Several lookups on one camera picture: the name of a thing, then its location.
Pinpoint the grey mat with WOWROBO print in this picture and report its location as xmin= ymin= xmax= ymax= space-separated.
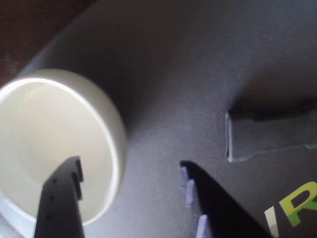
xmin=14 ymin=0 xmax=317 ymax=238

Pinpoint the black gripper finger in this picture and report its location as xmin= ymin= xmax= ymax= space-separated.
xmin=34 ymin=155 xmax=85 ymax=238
xmin=179 ymin=160 xmax=273 ymax=238

